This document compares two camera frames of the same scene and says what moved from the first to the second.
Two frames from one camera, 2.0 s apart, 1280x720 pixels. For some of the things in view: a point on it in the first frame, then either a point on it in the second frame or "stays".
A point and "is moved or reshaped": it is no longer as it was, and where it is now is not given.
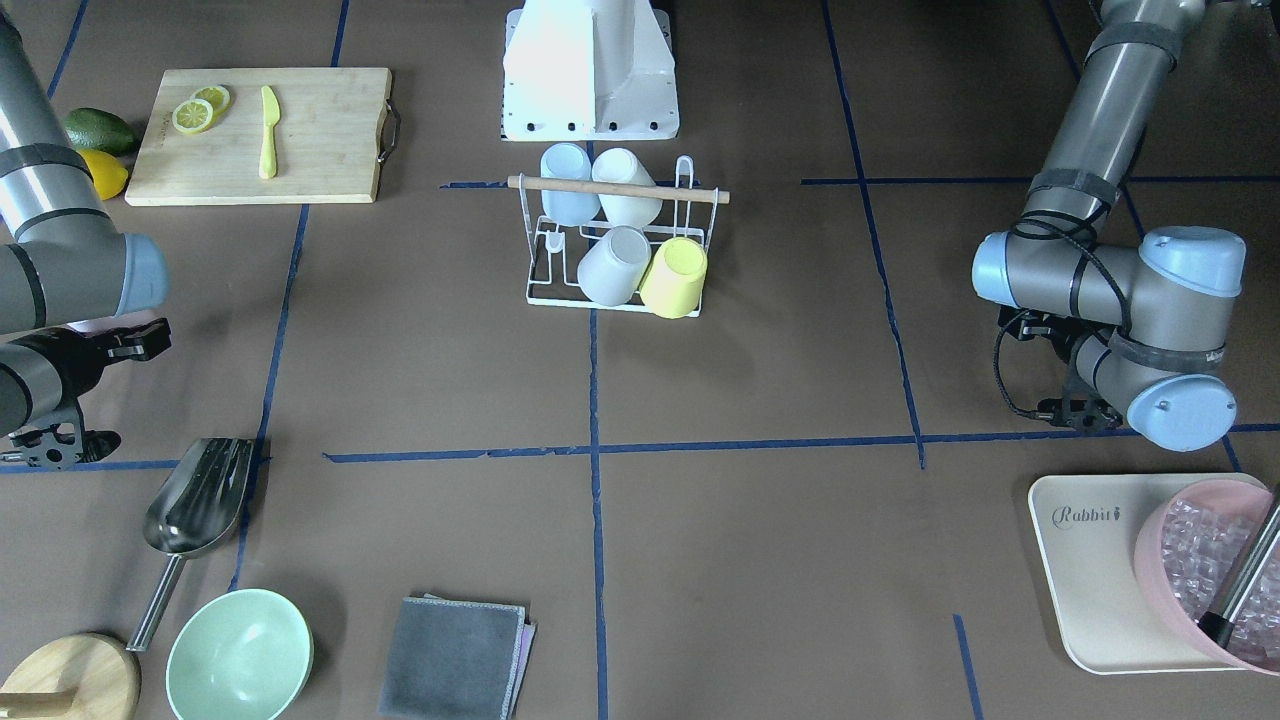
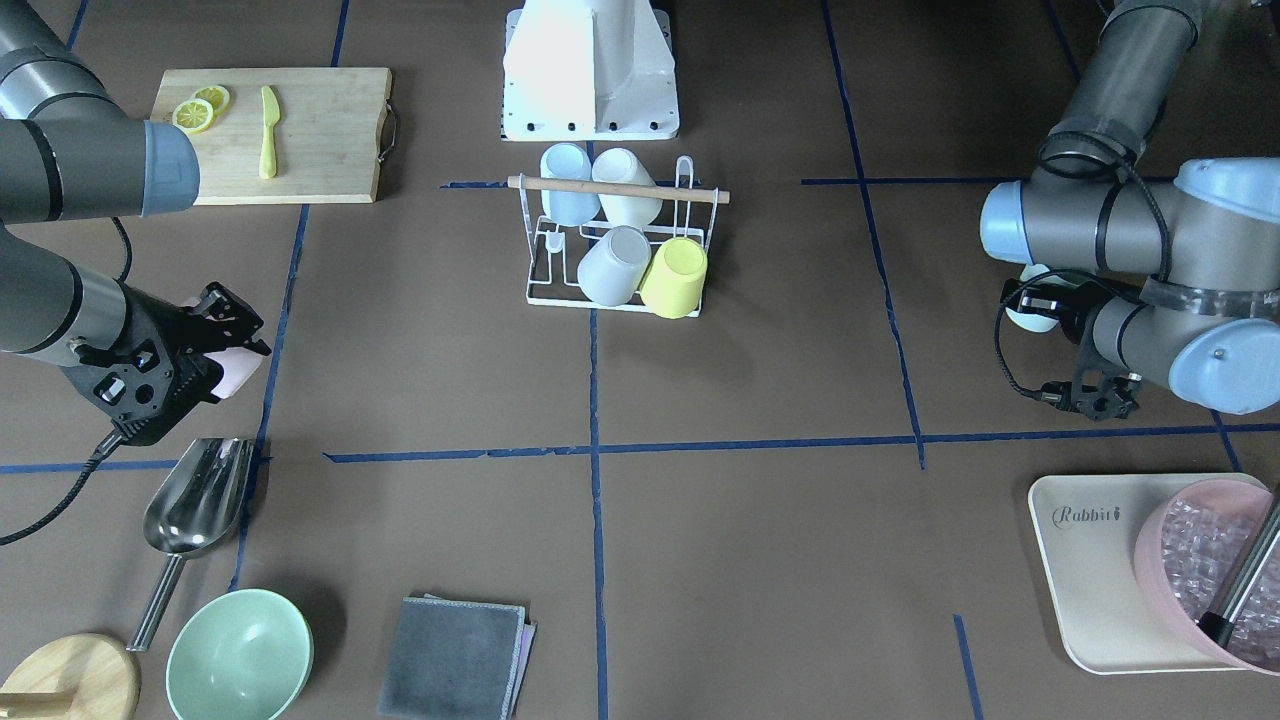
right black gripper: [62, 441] → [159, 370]
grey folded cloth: [455, 660] stays
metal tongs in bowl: [1215, 626] stays
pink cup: [112, 323] is moved or reshaped
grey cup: [611, 267] stays
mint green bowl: [244, 654] stays
